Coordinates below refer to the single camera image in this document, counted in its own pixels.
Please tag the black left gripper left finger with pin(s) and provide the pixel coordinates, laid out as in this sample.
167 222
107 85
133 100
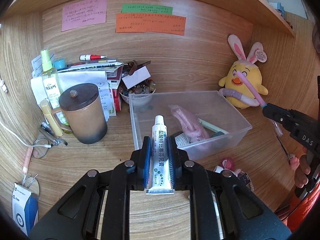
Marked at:
76 215

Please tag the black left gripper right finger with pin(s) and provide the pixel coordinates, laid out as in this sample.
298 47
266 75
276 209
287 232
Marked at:
221 206

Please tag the pink pen with blue clip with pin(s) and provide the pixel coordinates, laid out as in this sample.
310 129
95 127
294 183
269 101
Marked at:
262 103

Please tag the white ointment tube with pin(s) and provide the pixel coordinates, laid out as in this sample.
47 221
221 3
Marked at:
160 181

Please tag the pale green stick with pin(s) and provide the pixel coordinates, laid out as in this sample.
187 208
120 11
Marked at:
212 127

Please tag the pink knitted cloth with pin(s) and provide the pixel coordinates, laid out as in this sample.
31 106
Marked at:
189 124

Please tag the person's right hand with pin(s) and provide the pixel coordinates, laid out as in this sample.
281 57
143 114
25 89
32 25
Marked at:
302 171

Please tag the pink foot-shaped toy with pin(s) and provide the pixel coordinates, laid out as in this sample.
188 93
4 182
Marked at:
294 162

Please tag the red round tin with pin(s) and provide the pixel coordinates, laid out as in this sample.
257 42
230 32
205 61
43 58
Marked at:
227 164

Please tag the blue white carton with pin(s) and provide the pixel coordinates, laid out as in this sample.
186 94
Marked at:
25 210

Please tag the yellow chick plush toy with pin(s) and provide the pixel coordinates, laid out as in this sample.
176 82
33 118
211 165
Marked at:
242 86

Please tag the brown lidded mug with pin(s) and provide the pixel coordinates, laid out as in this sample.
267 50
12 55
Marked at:
80 111

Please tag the clear plastic storage box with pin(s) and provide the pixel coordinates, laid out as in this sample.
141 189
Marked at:
209 106

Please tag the yellow tube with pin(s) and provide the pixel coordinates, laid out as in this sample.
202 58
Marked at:
47 111

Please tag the yellow green spray bottle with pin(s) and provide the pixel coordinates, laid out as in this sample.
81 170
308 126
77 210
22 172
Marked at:
50 79

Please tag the white bowl of trinkets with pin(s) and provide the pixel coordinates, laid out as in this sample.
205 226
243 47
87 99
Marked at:
147 86

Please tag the stack of papers and books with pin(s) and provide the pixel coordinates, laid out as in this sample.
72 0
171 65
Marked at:
107 87

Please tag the red white marker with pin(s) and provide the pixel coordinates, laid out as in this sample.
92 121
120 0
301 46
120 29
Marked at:
91 57

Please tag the orange sticky note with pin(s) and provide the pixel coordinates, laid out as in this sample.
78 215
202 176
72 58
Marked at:
138 22

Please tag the pink sticky note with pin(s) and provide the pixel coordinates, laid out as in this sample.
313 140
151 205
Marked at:
83 13

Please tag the green sticky note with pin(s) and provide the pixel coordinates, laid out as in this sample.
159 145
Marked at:
146 8

